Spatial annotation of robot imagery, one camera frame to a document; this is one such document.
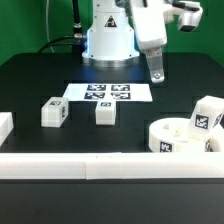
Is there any white marker sheet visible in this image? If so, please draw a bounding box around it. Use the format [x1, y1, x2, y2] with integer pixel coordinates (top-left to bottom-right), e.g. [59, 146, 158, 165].
[63, 83, 153, 102]

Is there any white left fence bar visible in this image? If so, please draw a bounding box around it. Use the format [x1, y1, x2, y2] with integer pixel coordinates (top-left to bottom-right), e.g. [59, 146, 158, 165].
[0, 112, 14, 147]

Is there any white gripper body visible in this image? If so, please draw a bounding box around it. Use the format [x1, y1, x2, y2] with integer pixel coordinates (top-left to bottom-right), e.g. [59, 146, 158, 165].
[129, 0, 203, 53]

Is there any white fence bar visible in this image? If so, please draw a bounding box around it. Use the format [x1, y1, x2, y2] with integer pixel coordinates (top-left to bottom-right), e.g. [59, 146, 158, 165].
[0, 112, 14, 147]
[0, 152, 224, 180]

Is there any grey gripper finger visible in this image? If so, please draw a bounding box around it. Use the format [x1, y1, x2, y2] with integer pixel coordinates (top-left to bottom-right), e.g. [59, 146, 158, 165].
[146, 47, 165, 83]

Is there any white front fence bar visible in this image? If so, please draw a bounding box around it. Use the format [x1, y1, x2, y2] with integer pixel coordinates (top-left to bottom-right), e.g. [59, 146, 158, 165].
[0, 152, 224, 180]

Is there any black cable with connector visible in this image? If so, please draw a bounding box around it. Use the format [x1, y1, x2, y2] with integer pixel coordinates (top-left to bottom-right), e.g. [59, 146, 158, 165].
[36, 0, 88, 54]

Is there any thin white cable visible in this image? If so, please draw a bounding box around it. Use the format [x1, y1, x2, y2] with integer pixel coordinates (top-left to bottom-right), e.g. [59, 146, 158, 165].
[45, 0, 55, 54]

